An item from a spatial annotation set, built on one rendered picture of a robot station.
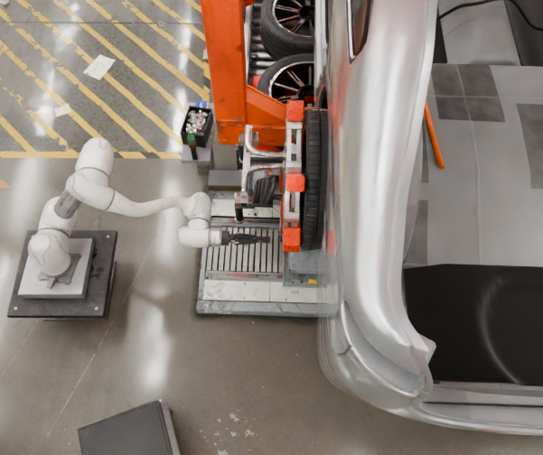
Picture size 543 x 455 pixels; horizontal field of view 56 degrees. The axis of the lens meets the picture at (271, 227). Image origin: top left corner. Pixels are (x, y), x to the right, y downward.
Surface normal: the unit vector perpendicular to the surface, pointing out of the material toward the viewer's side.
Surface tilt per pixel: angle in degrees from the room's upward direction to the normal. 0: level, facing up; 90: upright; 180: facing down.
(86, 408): 0
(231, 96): 90
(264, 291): 0
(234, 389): 0
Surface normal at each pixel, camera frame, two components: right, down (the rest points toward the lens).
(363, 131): -0.72, -0.25
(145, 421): 0.01, -0.46
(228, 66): -0.03, 0.89
